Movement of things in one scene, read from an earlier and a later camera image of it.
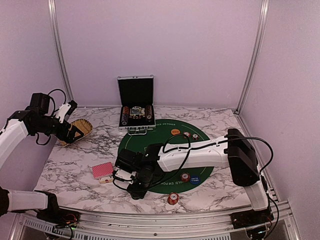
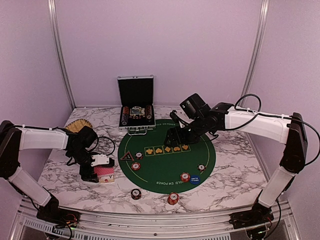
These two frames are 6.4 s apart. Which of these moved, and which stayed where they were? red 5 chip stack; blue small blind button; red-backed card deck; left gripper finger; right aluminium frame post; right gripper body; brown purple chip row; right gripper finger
Moved: right gripper body; left gripper finger; right gripper finger
Stayed: red-backed card deck; red 5 chip stack; right aluminium frame post; brown purple chip row; blue small blind button
